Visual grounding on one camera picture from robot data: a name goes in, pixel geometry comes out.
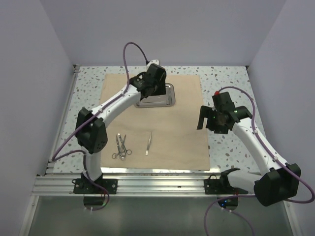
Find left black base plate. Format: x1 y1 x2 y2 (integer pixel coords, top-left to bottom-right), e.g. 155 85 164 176
71 174 118 194

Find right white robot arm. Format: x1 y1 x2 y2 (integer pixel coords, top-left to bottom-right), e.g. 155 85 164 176
197 106 301 207

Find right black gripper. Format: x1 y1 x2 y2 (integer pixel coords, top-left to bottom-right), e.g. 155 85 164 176
197 105 228 134

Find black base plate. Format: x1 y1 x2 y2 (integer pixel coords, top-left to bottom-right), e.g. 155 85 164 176
71 174 118 194
203 175 248 195

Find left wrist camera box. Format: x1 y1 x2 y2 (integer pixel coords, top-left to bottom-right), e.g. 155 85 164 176
145 63 166 85

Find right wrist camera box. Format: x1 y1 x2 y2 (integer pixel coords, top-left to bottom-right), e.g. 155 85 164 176
212 92 235 112

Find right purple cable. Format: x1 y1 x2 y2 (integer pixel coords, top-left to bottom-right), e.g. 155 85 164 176
203 86 314 236

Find aluminium front rail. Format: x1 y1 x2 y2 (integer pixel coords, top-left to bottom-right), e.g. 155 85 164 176
31 173 291 197

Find beige cloth wrap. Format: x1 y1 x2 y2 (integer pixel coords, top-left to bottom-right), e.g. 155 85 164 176
101 75 210 171

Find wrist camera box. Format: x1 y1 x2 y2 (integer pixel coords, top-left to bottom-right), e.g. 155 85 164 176
145 63 166 85
212 92 235 112

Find steel tweezers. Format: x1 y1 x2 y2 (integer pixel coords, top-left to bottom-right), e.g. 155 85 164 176
145 132 153 156

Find steel instrument tray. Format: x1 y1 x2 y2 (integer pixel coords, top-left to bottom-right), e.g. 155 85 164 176
134 83 176 108

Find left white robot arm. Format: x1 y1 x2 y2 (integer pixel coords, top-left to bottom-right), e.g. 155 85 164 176
75 72 166 193

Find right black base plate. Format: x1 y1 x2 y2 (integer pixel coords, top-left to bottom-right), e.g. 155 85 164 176
203 175 248 195

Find steel forceps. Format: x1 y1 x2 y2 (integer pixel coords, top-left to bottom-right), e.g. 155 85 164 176
118 134 132 158

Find steel surgical scissors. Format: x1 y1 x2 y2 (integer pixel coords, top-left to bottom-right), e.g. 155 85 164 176
112 134 126 160

